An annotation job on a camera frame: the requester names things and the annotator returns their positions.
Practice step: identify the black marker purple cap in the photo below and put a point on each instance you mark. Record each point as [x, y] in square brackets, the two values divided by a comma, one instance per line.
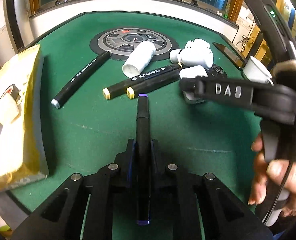
[143, 139]

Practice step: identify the small white bottle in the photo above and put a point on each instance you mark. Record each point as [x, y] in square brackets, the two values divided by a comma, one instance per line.
[197, 43]

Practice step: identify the white ceramic cup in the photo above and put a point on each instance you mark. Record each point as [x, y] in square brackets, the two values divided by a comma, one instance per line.
[255, 71]

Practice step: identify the person's right hand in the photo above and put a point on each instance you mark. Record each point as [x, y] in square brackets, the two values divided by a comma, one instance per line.
[274, 171]

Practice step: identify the white pill bottle long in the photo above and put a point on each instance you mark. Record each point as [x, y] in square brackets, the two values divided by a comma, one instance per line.
[139, 59]

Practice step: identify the black marker grey cap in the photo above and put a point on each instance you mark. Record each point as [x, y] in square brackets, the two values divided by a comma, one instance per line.
[79, 79]

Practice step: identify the black marker yellow cap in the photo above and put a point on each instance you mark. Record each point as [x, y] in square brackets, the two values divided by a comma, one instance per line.
[120, 88]
[152, 84]

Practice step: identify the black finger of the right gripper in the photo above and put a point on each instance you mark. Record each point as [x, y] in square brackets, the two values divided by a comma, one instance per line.
[190, 85]

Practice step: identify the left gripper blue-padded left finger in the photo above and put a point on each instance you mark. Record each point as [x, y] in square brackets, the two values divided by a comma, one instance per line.
[82, 206]

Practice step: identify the white bottle green cross label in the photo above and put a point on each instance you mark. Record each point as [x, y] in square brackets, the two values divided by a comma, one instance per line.
[193, 57]

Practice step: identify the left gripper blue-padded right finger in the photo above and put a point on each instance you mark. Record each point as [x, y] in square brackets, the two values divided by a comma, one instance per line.
[202, 207]

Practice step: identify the yellow-edged white foam tray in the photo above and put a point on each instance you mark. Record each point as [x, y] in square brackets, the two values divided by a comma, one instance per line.
[22, 155]

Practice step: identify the round mahjong table control panel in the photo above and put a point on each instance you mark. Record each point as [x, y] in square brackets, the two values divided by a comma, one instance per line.
[121, 42]

